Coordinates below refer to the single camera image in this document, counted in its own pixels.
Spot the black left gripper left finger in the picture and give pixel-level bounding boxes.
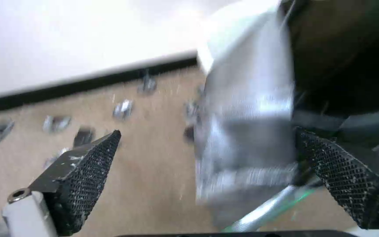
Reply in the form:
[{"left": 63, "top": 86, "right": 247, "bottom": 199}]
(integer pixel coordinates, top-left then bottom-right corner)
[{"left": 0, "top": 130, "right": 122, "bottom": 237}]

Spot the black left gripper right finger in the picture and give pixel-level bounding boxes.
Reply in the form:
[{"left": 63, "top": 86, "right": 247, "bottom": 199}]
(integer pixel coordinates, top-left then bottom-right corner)
[{"left": 294, "top": 126, "right": 379, "bottom": 230}]

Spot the silver metal tube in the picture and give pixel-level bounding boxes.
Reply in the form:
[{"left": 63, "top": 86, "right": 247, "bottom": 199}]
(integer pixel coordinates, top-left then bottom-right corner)
[{"left": 221, "top": 184, "right": 323, "bottom": 232}]

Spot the dark trash bin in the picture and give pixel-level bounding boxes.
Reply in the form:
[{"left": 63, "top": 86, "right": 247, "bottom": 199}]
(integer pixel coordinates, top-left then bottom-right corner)
[{"left": 281, "top": 0, "right": 379, "bottom": 139}]

